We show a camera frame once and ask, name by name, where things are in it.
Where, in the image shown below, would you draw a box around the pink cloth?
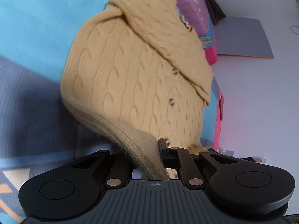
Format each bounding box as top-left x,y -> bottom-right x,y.
216,91 -> 226,124

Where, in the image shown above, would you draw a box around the blue patterned bed sheet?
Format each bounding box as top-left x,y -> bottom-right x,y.
0,0 -> 226,223

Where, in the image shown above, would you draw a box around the purple floral bed sheet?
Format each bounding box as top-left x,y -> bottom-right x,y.
161,0 -> 219,66

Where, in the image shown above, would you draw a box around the dark brown cloth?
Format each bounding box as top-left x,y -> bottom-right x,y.
205,0 -> 226,25

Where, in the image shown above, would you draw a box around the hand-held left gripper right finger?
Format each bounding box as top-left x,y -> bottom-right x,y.
158,138 -> 237,190

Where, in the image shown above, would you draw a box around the grey flat board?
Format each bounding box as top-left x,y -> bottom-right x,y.
216,16 -> 274,60

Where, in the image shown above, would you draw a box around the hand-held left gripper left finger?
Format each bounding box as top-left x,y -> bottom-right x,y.
70,150 -> 132,188

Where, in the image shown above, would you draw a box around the tan cable-knit cardigan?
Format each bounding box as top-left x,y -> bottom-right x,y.
59,0 -> 215,180

